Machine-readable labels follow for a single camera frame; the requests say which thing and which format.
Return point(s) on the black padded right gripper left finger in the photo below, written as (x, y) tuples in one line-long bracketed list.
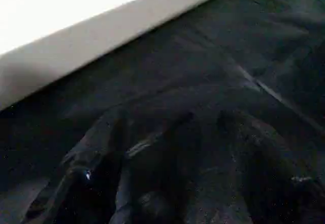
[(83, 183)]

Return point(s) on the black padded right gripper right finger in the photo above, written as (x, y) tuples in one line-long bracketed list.
[(266, 170)]

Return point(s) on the white plastic table top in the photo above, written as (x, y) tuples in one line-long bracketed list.
[(50, 31)]

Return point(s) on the black mat cover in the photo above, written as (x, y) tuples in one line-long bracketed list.
[(203, 69)]

